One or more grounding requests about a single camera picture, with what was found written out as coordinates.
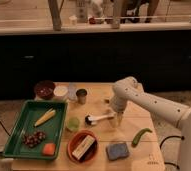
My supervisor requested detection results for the green pepper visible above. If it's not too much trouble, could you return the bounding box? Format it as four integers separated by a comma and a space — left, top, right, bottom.
132, 128, 152, 147

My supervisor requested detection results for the metal cup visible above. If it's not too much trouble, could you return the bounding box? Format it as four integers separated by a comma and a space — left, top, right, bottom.
76, 89, 87, 104

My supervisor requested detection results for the orange plastic bowl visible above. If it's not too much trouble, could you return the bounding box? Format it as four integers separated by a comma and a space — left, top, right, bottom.
67, 130, 98, 163

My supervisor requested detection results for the orange sponge block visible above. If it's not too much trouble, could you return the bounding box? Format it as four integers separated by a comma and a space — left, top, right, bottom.
42, 143, 56, 156

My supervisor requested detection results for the white round container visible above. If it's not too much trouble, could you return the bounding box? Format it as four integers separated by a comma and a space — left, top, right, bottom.
54, 86, 68, 100

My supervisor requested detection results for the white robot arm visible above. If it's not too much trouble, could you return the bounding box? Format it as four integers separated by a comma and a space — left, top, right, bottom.
110, 76, 191, 171

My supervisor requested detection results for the white handled black brush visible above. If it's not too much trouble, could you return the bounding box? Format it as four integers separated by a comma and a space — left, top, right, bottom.
85, 113, 114, 125

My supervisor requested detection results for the black cable right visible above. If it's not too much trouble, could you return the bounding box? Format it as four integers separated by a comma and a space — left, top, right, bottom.
159, 134, 185, 171

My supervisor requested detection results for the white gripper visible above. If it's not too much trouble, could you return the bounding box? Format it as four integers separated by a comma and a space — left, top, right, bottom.
110, 100, 127, 127

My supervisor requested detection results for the clear plastic cup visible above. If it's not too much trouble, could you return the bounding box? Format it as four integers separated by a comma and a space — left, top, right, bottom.
68, 83, 76, 101

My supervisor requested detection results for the small green cup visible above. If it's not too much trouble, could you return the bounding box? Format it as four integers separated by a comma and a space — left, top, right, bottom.
66, 117, 80, 132

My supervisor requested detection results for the dark red bowl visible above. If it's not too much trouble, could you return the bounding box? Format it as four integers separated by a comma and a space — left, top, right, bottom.
34, 80, 55, 100

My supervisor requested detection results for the green tray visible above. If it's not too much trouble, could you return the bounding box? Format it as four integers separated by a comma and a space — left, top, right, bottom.
3, 100, 67, 160

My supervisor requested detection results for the yellow corn cob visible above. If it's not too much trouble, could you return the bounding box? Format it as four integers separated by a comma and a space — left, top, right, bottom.
34, 109, 56, 127

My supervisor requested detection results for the blue sponge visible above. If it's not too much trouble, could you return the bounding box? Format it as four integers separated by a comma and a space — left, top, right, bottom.
106, 143, 130, 161

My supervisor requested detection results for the wooden block in bowl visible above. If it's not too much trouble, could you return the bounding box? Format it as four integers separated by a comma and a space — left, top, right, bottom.
72, 135, 95, 160

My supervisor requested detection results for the dark grape bunch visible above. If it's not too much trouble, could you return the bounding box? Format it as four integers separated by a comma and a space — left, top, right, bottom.
23, 131, 46, 148

